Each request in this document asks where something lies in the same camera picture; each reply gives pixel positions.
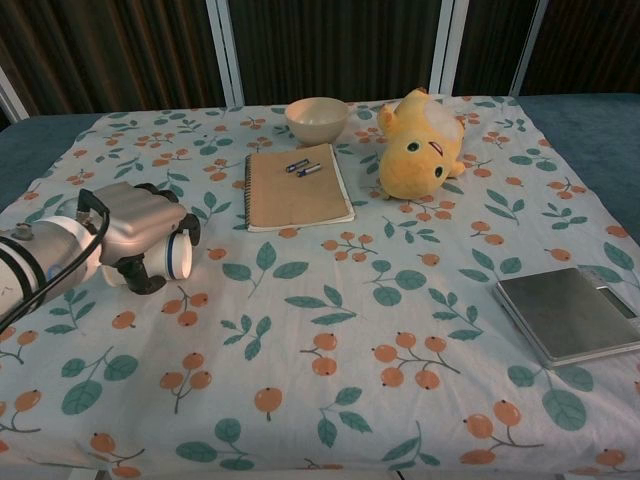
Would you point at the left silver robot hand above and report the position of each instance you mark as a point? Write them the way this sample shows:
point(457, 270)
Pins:
point(137, 220)

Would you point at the white paper cup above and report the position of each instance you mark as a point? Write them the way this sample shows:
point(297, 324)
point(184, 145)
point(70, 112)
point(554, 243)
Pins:
point(172, 255)

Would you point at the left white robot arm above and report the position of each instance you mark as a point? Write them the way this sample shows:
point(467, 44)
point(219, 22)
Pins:
point(40, 260)

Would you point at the brown spiral notebook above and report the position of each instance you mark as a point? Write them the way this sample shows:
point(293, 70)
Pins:
point(295, 196)

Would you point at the blue AA battery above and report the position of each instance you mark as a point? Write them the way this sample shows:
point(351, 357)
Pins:
point(297, 165)
point(308, 170)

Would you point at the beige ceramic bowl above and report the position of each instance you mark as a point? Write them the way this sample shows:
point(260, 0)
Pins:
point(316, 120)

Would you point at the floral fruit print tablecloth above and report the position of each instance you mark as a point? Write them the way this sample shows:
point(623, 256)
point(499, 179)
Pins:
point(325, 340)

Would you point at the yellow plush toy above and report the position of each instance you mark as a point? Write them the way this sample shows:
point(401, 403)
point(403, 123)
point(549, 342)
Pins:
point(417, 150)

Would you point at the silver digital kitchen scale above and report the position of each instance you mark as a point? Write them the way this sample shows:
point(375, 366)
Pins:
point(560, 312)

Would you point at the white folding screen frame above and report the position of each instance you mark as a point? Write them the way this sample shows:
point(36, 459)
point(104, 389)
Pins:
point(226, 50)

